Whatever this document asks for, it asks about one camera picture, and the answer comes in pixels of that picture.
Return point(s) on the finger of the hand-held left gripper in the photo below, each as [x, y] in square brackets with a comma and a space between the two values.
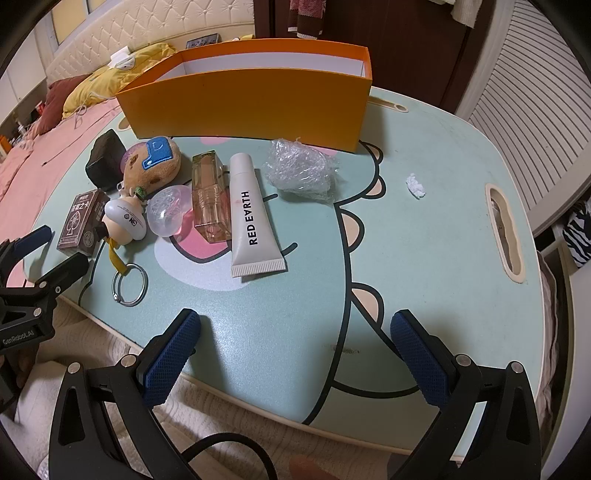
[33, 238]
[64, 272]

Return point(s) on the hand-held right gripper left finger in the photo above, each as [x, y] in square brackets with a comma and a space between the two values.
[168, 364]

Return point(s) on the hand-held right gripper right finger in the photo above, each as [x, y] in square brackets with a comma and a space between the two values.
[418, 360]

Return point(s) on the orange cardboard box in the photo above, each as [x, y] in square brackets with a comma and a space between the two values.
[231, 106]

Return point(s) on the brown card box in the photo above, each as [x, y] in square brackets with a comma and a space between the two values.
[81, 221]

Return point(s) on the pink bedsheet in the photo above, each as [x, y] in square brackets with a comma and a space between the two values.
[41, 161]

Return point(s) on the black cloth pouch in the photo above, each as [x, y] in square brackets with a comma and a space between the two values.
[104, 161]

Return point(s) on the cream knit blanket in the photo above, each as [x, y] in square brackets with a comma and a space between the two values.
[258, 424]

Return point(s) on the clear round plastic case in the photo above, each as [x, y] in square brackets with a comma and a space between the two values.
[168, 210]

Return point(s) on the brown plush toy blue patch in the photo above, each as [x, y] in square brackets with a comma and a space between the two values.
[138, 175]

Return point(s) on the dark red pillow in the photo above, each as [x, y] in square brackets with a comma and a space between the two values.
[57, 97]

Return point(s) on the clear amber cosmetic bottle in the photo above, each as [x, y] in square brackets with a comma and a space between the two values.
[210, 203]

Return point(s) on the white cosmetic tube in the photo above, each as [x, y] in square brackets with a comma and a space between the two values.
[254, 221]

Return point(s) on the crumpled white paper scrap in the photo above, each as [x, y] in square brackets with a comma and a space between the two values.
[415, 185]

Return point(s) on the yellow pillow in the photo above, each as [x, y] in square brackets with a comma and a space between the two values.
[106, 78]

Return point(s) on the zebra print bag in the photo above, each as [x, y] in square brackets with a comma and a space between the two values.
[579, 235]

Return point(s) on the crumpled clear plastic wrap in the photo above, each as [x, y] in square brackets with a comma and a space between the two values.
[300, 170]

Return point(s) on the cream tufted headboard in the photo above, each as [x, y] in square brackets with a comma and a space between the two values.
[115, 27]

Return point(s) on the white louvered door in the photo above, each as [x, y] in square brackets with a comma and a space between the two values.
[521, 115]

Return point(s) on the dark brown wardrobe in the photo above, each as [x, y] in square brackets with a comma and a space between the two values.
[406, 46]

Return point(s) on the red hanging cloth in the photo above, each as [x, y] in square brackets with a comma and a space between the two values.
[304, 14]

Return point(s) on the white hanging garment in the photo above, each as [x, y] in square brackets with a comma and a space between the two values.
[466, 7]

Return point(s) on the grey wall socket panel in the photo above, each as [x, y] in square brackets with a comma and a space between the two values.
[203, 41]

